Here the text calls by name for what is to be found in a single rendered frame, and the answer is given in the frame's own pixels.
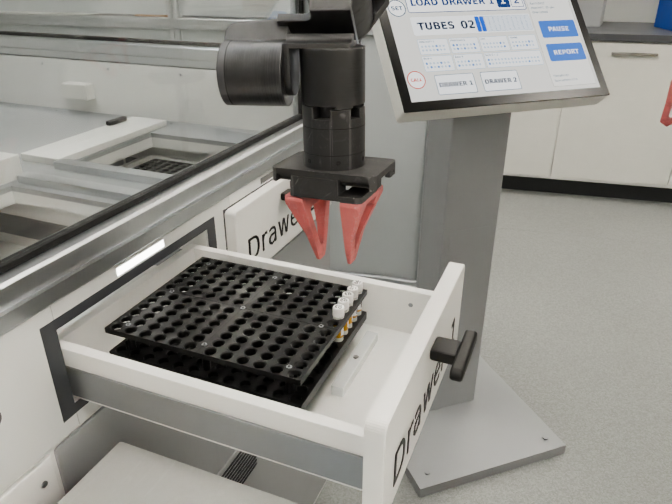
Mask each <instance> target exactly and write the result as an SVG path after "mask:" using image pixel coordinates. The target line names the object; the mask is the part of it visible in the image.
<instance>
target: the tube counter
mask: <svg viewBox="0 0 672 504"><path fill-rule="evenodd" d="M457 17H458V20H459V24H460V27H461V30H462V34H464V33H487V32H510V31H534V29H533V26H532V23H531V20H530V17H529V14H499V15H468V16H457Z"/></svg>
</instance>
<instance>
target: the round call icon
mask: <svg viewBox="0 0 672 504"><path fill-rule="evenodd" d="M404 72H405V76H406V80H407V83H408V87H409V90H421V89H429V88H428V85H427V81H426V78H425V74H424V70H414V71H404Z"/></svg>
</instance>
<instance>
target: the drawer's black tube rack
mask: <svg viewBox="0 0 672 504"><path fill-rule="evenodd" d="M205 262H206V263H205ZM198 267H199V268H198ZM230 267H232V268H230ZM191 272H193V273H191ZM224 272H226V273H224ZM235 275H238V276H235ZM268 275H272V276H268ZM185 277H187V278H185ZM197 280H199V281H197ZM230 280H233V281H230ZM242 283H246V284H242ZM279 284H284V285H279ZM314 284H315V285H314ZM192 285H193V286H192ZM255 286H259V287H255ZM292 287H297V288H292ZM327 287H330V288H327ZM348 287H349V286H346V285H341V284H336V283H331V282H326V281H321V280H316V279H311V278H306V277H301V276H296V275H291V274H287V273H282V272H277V271H272V270H267V269H262V268H257V267H252V266H247V265H242V264H237V263H232V262H227V261H223V260H218V259H213V258H208V257H203V256H202V257H201V258H200V259H198V260H197V261H196V262H194V263H193V264H191V265H190V266H189V267H187V268H186V269H185V270H183V271H182V272H180V273H179V274H178V275H176V276H175V277H174V278H172V279H171V280H169V281H168V282H167V283H165V284H164V285H163V286H161V287H160V288H158V289H157V290H156V291H154V292H153V293H152V294H150V295H149V296H147V297H146V298H145V299H143V300H142V301H141V302H139V303H138V304H136V305H135V306H134V307H132V308H131V309H130V310H128V311H127V312H125V313H124V314H123V315H121V316H120V317H119V318H117V319H116V320H114V321H113V322H112V323H110V324H109V325H108V326H106V327H105V328H104V329H105V333H108V334H112V335H116V336H119V337H123V338H125V339H124V340H123V341H122V342H120V343H119V344H118V345H116V346H115V347H114V348H113V349H111V350H110V351H109V353H110V354H113V355H116V356H120V357H123V358H126V359H130V360H133V361H137V362H140V363H144V364H147V365H151V366H154V367H158V368H161V369H165V370H168V371H172V372H175V373H179V374H182V375H185V376H189V377H192V378H196V379H199V380H203V381H206V382H210V383H213V384H217V385H220V386H224V387H227V388H231V389H234V390H237V391H241V392H244V393H248V394H251V395H255V396H258V397H262V398H265V399H269V400H272V401H276V402H279V403H283V404H286V405H290V406H293V407H296V408H300V409H303V410H305V409H306V407H307V406H308V404H309V403H310V401H311V400H312V399H313V397H314V396H315V394H316V393H317V391H318V390H319V388H320V387H321V385H322V384H323V382H324V381H325V379H326V378H327V376H328V375H329V373H330V372H331V371H332V369H333V368H334V366H335V365H336V363H337V362H338V360H339V359H340V357H341V356H342V354H343V353H344V351H345V350H346V348H347V347H348V345H349V344H350V343H351V341H352V340H353V338H354V337H355V335H356V334H357V332H358V331H359V329H360V328H361V326H362V325H363V323H364V322H365V320H366V319H367V312H366V311H362V310H361V315H359V316H357V321H355V322H352V328H348V334H347V335H343V341H342V342H335V341H333V342H332V344H331V345H330V346H329V348H328V349H327V350H326V352H325V353H324V355H323V356H322V357H321V359H320V360H319V362H318V363H317V364H316V366H315V367H314V368H313V370H312V371H311V373H310V374H309V375H308V377H307V378H306V379H305V381H304V382H303V384H302V385H301V386H298V385H295V384H291V383H287V382H284V381H282V375H283V374H284V373H285V371H286V370H287V369H289V368H292V365H291V364H292V362H293V361H294V360H295V359H296V357H297V356H298V355H299V354H300V352H301V351H302V350H303V348H304V347H305V346H306V345H307V343H308V342H309V341H310V340H311V338H312V337H313V336H314V335H315V333H316V332H317V331H318V329H319V328H320V327H326V326H324V325H322V324H323V323H324V322H325V321H326V319H327V318H328V317H329V316H330V314H331V313H332V312H333V306H334V305H336V304H338V299H339V298H342V294H343V292H346V291H347V288H348ZM170 288H172V289H170ZM306 290H312V291H306ZM341 290H344V291H341ZM182 291H186V292H182ZM287 293H291V294H287ZM320 293H326V294H320ZM158 296H162V297H158ZM300 296H306V297H300ZM335 296H340V297H335ZM315 299H321V300H315ZM150 302H154V303H150ZM330 302H336V303H330ZM164 305H168V306H164ZM143 308H146V309H143ZM157 311H160V312H158V313H155V312H157ZM136 314H139V315H136ZM133 315H136V316H133ZM147 318H151V319H147ZM125 321H130V322H126V323H123V322H125ZM138 325H142V326H138ZM116 328H120V329H117V330H114V329H116ZM326 328H330V327H326Z"/></svg>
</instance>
